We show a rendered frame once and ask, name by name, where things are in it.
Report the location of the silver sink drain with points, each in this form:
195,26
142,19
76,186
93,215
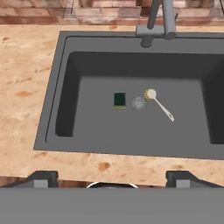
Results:
139,103

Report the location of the white dish brush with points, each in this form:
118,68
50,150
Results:
159,102

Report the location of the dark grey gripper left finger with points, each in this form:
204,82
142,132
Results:
43,178

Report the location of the round silver black object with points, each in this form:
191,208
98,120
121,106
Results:
112,185

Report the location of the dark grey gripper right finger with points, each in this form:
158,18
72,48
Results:
180,178

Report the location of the dark grey sink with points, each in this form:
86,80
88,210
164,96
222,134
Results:
140,128

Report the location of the green sponge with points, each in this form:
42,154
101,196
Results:
119,100

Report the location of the grey tap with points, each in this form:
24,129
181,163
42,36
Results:
163,20

